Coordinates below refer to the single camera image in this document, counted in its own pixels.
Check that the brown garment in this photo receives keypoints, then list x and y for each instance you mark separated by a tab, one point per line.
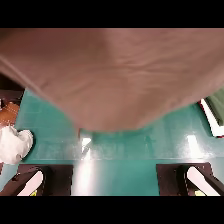
126	76

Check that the green garment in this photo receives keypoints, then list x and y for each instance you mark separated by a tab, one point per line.
217	105

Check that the white garment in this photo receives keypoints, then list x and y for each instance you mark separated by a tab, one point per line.
13	145
213	121

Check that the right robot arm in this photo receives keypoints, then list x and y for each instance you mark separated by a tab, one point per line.
200	180

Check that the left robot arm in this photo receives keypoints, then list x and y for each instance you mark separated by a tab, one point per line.
31	183

